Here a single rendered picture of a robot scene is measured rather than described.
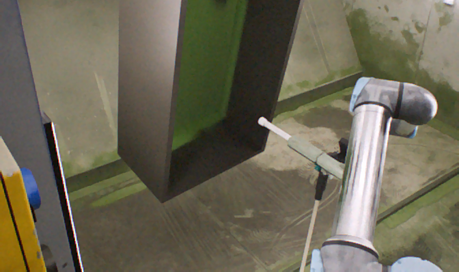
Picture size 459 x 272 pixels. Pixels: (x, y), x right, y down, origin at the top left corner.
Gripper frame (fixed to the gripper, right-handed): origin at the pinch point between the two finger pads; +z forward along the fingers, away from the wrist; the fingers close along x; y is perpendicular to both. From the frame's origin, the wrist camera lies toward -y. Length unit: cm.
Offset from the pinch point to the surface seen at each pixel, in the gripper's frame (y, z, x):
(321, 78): 49, -142, 96
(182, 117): 13, 9, 75
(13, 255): -80, 132, -39
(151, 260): 67, 45, 50
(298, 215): 62, -30, 23
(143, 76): -31, 47, 55
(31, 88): -68, 108, 10
